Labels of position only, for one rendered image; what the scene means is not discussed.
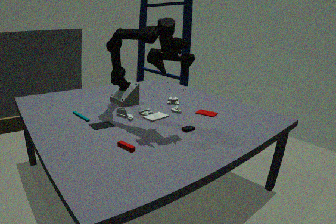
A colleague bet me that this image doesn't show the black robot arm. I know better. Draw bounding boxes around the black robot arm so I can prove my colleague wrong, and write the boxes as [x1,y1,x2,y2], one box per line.
[106,18,188,91]

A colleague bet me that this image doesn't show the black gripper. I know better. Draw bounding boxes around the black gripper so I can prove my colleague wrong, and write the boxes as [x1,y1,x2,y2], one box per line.
[147,40,195,76]

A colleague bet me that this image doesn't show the red rectangular block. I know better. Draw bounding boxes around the red rectangular block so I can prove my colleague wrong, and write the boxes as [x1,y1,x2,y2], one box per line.
[117,141,135,153]

